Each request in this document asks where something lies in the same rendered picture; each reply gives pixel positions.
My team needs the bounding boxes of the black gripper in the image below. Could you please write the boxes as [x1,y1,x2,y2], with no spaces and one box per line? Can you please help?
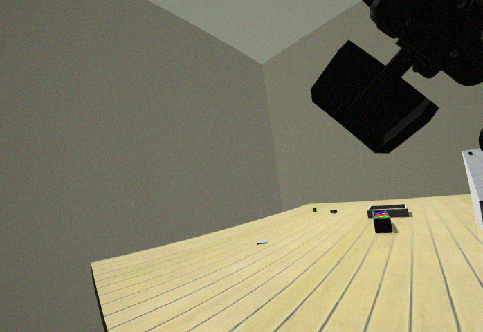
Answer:
[311,0,483,154]

